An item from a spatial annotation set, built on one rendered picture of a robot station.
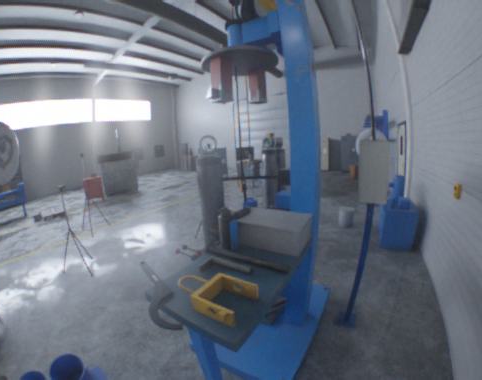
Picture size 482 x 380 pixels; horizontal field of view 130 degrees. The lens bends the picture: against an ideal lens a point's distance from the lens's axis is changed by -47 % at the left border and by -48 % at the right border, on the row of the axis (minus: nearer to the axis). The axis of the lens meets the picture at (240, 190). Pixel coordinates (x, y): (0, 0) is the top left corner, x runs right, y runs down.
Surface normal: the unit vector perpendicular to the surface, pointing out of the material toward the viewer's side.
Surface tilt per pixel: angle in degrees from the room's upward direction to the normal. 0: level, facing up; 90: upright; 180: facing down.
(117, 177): 90
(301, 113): 90
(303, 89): 90
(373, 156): 90
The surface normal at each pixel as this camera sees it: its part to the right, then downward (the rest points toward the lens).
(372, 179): -0.53, 0.21
